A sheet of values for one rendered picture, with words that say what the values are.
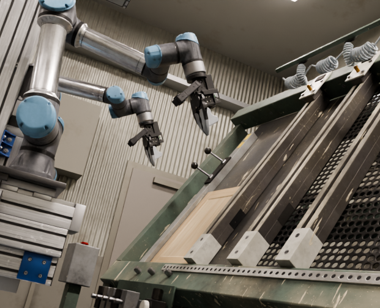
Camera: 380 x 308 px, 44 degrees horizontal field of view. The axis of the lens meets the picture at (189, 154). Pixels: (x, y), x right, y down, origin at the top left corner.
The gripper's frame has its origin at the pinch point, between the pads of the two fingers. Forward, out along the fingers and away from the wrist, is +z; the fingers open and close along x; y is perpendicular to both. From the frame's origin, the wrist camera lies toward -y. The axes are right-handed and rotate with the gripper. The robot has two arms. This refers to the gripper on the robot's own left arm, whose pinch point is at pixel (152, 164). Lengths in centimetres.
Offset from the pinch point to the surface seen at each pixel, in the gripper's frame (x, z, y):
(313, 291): -109, 55, -6
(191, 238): -18.7, 37.7, 2.6
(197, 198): 2.9, 20.8, 19.7
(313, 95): -36, -12, 74
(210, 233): -44, 37, 0
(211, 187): 4.1, 17.3, 28.8
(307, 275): -104, 51, -3
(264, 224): -71, 38, 8
